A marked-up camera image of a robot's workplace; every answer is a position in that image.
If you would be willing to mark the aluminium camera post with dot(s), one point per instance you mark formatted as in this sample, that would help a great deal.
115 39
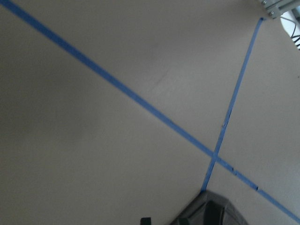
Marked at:
276 8

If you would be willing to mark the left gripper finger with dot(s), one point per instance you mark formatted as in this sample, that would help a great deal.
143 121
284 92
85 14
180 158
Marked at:
145 221

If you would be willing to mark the dark brown t-shirt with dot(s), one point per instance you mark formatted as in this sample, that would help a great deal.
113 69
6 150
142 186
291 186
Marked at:
209 208

